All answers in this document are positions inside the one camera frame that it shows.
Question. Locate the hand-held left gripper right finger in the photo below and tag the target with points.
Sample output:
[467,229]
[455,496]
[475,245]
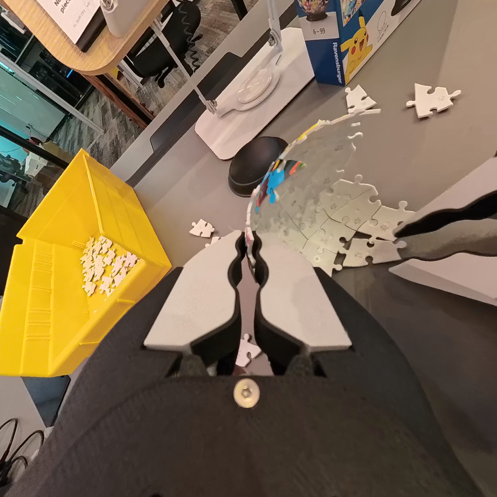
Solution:
[303,306]

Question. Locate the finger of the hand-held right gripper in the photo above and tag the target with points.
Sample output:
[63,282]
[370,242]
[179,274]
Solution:
[458,186]
[446,256]

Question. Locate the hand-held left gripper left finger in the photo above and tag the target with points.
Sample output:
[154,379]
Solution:
[194,306]

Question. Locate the partly built puzzle ball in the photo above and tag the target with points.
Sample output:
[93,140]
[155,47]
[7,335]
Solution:
[322,205]

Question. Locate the white curved puzzle piece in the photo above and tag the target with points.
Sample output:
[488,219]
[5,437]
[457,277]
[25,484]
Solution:
[213,241]
[433,100]
[248,349]
[202,228]
[361,99]

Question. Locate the pile of small puzzle pieces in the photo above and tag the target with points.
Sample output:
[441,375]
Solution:
[108,264]

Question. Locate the black dome ball stand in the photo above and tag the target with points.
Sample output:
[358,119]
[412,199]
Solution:
[252,163]

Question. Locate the blue puzzle box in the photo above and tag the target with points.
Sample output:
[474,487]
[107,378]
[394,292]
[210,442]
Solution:
[341,46]

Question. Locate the yellow plastic bin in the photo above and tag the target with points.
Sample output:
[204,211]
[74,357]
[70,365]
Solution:
[50,291]

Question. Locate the black office chair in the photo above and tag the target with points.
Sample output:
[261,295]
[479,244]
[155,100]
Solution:
[167,46]

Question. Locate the wooden table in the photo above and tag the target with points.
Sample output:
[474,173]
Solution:
[97,58]

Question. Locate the white device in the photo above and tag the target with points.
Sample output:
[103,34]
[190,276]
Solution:
[124,19]

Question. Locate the white paper sign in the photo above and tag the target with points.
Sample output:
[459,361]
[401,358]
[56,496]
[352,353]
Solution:
[66,15]

